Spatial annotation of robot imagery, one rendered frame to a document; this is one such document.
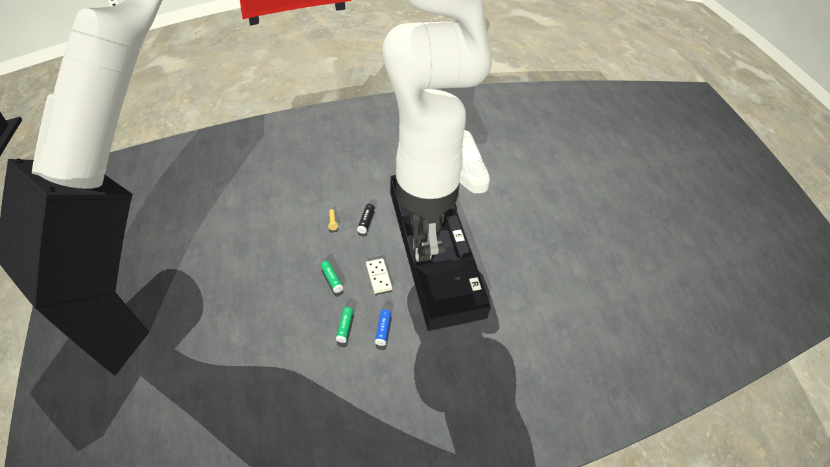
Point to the white domino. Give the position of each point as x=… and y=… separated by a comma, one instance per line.
x=378, y=276

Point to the blue aa battery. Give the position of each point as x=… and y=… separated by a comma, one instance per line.
x=382, y=329

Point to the black aa battery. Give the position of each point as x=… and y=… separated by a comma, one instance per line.
x=365, y=219

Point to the black divided bin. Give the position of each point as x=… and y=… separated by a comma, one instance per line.
x=452, y=293

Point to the green aa battery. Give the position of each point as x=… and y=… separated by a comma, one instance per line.
x=331, y=276
x=344, y=326

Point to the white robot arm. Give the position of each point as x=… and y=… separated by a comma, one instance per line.
x=80, y=117

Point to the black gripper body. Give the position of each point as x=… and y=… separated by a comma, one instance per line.
x=429, y=210

